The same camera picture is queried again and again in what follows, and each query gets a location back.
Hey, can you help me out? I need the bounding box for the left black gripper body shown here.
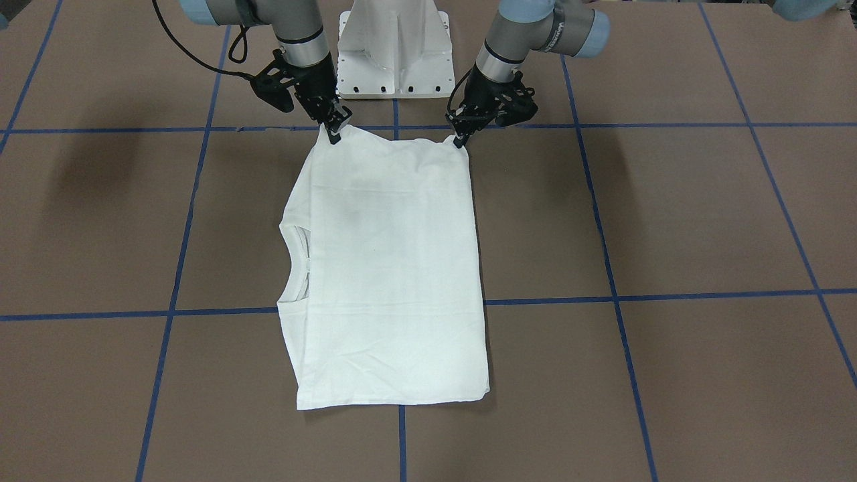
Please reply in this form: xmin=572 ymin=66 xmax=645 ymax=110
xmin=447 ymin=65 xmax=524 ymax=129

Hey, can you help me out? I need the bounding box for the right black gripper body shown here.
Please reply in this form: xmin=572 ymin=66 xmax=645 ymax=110
xmin=288 ymin=52 xmax=343 ymax=121

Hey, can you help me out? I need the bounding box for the white printed t-shirt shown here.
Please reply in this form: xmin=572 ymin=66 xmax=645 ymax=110
xmin=277 ymin=126 xmax=490 ymax=410

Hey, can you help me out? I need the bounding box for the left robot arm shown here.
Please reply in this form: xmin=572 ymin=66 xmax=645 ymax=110
xmin=446 ymin=1 xmax=611 ymax=149

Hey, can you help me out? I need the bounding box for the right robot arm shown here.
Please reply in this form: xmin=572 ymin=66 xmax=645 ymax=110
xmin=180 ymin=1 xmax=352 ymax=145

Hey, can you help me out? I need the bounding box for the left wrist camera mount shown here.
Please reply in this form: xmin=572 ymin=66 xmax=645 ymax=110
xmin=495 ymin=79 xmax=538 ymax=127

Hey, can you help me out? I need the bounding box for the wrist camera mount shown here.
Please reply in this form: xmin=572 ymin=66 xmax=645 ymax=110
xmin=248 ymin=54 xmax=294 ymax=113
xmin=495 ymin=79 xmax=538 ymax=127

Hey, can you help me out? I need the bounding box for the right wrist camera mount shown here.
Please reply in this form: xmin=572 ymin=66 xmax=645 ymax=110
xmin=248 ymin=54 xmax=294 ymax=113

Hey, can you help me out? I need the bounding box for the white camera mast pillar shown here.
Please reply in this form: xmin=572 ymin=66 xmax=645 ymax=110
xmin=337 ymin=1 xmax=455 ymax=100

